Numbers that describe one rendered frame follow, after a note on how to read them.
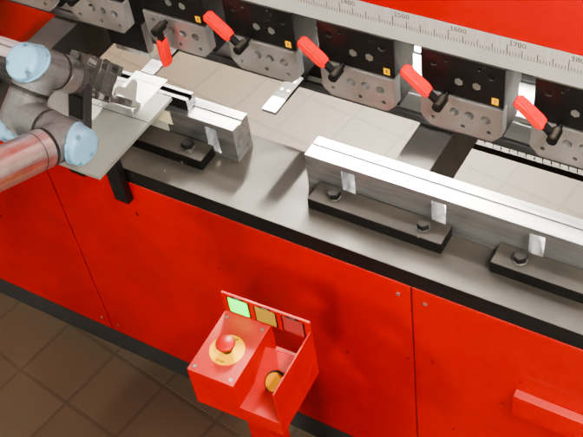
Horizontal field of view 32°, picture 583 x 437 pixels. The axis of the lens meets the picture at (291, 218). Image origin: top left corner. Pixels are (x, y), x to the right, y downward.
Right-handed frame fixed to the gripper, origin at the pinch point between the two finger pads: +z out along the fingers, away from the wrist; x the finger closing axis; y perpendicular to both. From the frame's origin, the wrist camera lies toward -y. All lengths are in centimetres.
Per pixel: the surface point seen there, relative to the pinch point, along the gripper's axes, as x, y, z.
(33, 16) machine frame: 86, 15, 63
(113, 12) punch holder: -0.5, 16.9, -13.4
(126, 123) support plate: -3.9, -4.0, -2.5
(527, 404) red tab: -97, -33, 24
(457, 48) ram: -76, 26, -24
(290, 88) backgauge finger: -31.1, 13.8, 12.2
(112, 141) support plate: -4.5, -8.4, -6.2
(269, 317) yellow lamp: -49, -31, -1
